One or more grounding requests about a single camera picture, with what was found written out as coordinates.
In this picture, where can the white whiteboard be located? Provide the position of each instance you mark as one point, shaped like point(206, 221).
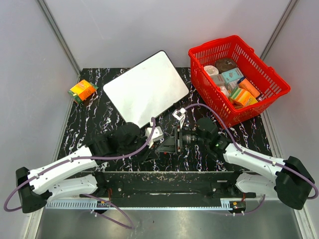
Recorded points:
point(146, 90)

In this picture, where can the teal cardboard box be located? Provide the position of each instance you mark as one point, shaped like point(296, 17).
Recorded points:
point(232, 75)

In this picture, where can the yellow green sponge pack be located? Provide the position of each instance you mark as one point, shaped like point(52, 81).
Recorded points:
point(242, 97)

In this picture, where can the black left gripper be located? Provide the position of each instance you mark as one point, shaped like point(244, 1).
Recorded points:
point(151, 155)

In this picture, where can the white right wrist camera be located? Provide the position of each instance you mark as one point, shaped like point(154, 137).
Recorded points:
point(180, 115)

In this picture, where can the white toilet paper roll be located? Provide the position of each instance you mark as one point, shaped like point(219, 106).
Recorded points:
point(211, 70)

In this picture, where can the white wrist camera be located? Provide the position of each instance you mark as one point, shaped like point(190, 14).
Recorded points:
point(180, 115)
point(156, 136)

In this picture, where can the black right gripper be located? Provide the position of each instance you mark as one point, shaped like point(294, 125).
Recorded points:
point(170, 145)

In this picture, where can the brown round lid jar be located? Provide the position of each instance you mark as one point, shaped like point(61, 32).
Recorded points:
point(225, 64)

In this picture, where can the orange blue box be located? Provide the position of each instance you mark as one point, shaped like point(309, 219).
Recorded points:
point(245, 84)

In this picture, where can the orange green snack box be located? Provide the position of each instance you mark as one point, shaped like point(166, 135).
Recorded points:
point(81, 91)

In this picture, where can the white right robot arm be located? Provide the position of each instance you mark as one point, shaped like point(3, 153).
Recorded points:
point(286, 179)

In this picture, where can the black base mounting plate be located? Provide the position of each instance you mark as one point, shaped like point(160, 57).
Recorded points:
point(211, 184)

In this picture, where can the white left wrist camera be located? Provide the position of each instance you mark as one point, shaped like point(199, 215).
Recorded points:
point(156, 136)

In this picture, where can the red plastic shopping basket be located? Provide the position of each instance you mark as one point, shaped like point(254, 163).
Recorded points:
point(215, 92)

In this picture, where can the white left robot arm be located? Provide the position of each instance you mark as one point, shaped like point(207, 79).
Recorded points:
point(39, 186)

